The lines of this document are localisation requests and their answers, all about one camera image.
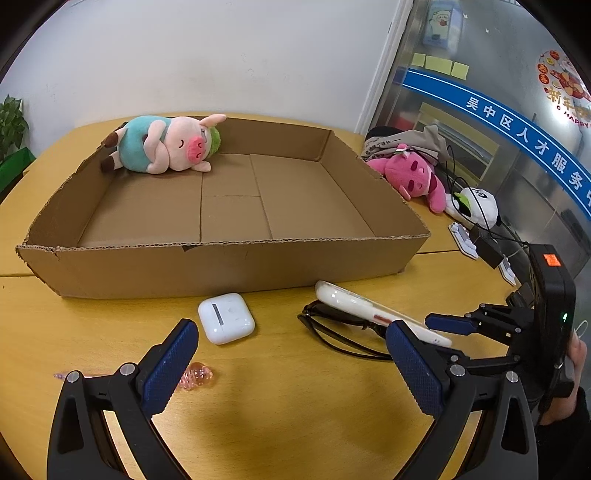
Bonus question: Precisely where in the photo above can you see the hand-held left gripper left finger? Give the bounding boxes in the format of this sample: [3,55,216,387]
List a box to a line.
[46,318,200,480]

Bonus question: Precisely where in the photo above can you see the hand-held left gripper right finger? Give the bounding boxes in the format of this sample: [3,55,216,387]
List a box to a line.
[385,320,539,480]

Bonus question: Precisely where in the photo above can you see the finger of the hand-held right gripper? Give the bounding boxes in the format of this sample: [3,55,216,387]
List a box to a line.
[462,344,523,371]
[425,303,534,344]

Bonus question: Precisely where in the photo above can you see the pink translucent small toy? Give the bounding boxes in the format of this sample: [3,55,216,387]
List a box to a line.
[53,362,215,392]

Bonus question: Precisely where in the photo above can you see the white earbuds case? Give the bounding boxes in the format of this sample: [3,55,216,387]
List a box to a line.
[198,292,256,346]

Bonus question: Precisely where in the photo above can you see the black glasses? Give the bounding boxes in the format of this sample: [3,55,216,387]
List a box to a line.
[298,299,393,361]

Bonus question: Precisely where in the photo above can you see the cardboard box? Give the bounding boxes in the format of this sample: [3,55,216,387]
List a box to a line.
[15,115,431,300]

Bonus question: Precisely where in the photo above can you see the person's right forearm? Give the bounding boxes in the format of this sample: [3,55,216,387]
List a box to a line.
[534,387,591,480]

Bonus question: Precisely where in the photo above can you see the person's right hand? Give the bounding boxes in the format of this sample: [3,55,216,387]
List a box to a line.
[538,330,591,428]

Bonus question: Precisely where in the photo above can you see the black power adapter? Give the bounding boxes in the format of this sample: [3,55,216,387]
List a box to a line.
[468,225,504,269]

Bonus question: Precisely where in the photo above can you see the white power strip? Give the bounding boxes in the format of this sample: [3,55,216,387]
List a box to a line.
[449,222,518,282]

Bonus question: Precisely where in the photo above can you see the panda plush toy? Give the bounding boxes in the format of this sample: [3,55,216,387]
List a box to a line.
[444,186,500,229]

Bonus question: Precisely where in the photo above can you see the pink plush toy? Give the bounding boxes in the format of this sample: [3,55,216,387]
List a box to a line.
[367,144,448,214]

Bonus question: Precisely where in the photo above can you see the grey printed cloth bag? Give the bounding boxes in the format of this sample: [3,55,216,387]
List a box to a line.
[364,124,455,162]

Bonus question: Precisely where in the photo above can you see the blue window banner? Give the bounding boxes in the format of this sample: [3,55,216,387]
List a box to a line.
[402,67,591,210]

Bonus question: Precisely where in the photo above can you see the pig plush toy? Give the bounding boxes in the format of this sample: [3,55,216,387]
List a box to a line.
[100,113,228,175]

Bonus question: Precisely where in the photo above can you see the red festive window sticker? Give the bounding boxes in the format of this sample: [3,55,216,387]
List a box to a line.
[536,48,591,127]

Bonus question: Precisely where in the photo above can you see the green box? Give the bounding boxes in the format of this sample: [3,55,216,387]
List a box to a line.
[0,150,37,195]

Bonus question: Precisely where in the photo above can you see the green potted plant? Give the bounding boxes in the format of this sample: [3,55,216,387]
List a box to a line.
[0,95,29,162]

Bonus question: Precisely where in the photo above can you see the cartoon window poster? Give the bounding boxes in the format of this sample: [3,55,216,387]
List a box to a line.
[422,0,462,49]

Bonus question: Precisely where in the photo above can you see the black cable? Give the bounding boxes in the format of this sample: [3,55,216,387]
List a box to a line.
[444,142,532,252]

